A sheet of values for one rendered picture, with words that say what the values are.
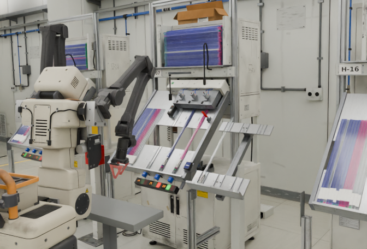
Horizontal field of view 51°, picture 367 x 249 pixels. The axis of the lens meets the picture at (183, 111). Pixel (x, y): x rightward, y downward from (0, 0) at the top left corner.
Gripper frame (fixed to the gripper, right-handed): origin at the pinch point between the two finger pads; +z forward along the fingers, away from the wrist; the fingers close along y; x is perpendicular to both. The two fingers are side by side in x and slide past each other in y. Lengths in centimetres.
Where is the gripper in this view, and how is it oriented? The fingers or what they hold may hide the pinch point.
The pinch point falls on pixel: (117, 175)
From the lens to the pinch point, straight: 208.1
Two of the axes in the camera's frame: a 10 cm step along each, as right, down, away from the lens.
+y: -1.2, 0.4, -9.9
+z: -1.7, 9.8, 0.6
